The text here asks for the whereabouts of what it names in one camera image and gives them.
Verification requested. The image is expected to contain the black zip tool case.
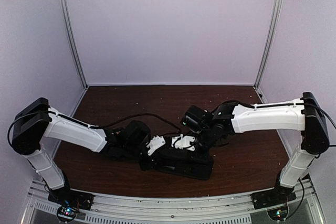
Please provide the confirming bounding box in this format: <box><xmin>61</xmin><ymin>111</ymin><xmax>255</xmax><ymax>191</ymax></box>
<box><xmin>154</xmin><ymin>148</ymin><xmax>214</xmax><ymax>180</ymax></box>

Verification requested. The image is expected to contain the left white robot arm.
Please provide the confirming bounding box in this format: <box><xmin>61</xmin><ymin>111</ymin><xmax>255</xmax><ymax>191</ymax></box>
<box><xmin>7</xmin><ymin>97</ymin><xmax>166</xmax><ymax>205</ymax></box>

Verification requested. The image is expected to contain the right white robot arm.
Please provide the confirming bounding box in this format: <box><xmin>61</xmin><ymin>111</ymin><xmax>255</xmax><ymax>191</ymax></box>
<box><xmin>171</xmin><ymin>92</ymin><xmax>330</xmax><ymax>204</ymax></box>

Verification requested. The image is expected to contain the left round controller board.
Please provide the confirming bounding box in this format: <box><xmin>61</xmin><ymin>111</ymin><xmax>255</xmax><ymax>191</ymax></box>
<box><xmin>56</xmin><ymin>206</ymin><xmax>79</xmax><ymax>222</ymax></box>

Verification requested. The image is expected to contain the round controller board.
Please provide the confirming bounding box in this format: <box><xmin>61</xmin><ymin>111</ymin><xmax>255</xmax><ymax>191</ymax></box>
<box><xmin>267</xmin><ymin>206</ymin><xmax>289</xmax><ymax>222</ymax></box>
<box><xmin>56</xmin><ymin>206</ymin><xmax>79</xmax><ymax>222</ymax></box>

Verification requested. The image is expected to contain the right round controller board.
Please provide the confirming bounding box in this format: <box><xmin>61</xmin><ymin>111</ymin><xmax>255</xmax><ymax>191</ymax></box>
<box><xmin>267</xmin><ymin>206</ymin><xmax>289</xmax><ymax>222</ymax></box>

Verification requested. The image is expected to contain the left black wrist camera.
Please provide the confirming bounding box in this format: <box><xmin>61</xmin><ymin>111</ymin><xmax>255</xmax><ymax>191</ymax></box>
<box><xmin>122</xmin><ymin>120</ymin><xmax>151</xmax><ymax>146</ymax></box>

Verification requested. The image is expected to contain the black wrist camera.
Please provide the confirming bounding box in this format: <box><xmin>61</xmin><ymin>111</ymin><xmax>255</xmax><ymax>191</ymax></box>
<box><xmin>180</xmin><ymin>105</ymin><xmax>211</xmax><ymax>133</ymax></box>
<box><xmin>122</xmin><ymin>120</ymin><xmax>151</xmax><ymax>146</ymax></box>

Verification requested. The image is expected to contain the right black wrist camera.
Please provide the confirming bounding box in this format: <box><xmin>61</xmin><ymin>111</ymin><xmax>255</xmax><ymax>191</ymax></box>
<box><xmin>180</xmin><ymin>105</ymin><xmax>211</xmax><ymax>133</ymax></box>

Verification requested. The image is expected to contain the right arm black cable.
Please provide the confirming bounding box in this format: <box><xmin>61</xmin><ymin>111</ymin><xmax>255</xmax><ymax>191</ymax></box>
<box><xmin>228</xmin><ymin>100</ymin><xmax>336</xmax><ymax>147</ymax></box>

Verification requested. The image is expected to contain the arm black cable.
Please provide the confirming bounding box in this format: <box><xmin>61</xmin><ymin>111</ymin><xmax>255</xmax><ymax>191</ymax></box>
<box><xmin>7</xmin><ymin>113</ymin><xmax>183</xmax><ymax>151</ymax></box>
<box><xmin>228</xmin><ymin>100</ymin><xmax>336</xmax><ymax>147</ymax></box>

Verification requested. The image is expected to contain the aluminium front rail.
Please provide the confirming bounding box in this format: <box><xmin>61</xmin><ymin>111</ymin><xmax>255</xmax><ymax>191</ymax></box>
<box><xmin>18</xmin><ymin>179</ymin><xmax>327</xmax><ymax>223</ymax></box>

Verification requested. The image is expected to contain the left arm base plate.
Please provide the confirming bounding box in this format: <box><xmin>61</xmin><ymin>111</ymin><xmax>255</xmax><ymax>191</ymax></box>
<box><xmin>48</xmin><ymin>190</ymin><xmax>94</xmax><ymax>210</ymax></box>

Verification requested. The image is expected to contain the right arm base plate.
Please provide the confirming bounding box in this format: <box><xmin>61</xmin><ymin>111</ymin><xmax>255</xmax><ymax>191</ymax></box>
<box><xmin>251</xmin><ymin>189</ymin><xmax>297</xmax><ymax>210</ymax></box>

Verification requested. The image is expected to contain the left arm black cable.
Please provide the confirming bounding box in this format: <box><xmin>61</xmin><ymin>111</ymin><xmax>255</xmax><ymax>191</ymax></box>
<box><xmin>7</xmin><ymin>113</ymin><xmax>183</xmax><ymax>151</ymax></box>

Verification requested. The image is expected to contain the right aluminium frame post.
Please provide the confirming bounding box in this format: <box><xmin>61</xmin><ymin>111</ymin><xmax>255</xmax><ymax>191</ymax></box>
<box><xmin>254</xmin><ymin>0</ymin><xmax>283</xmax><ymax>90</ymax></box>

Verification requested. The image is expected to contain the aluminium frame post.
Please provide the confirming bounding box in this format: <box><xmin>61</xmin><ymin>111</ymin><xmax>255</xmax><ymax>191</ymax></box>
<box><xmin>254</xmin><ymin>0</ymin><xmax>283</xmax><ymax>90</ymax></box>
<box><xmin>60</xmin><ymin>0</ymin><xmax>88</xmax><ymax>89</ymax></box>

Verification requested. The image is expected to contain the left aluminium frame post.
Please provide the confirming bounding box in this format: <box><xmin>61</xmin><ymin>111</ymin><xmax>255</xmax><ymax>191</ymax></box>
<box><xmin>60</xmin><ymin>0</ymin><xmax>88</xmax><ymax>89</ymax></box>

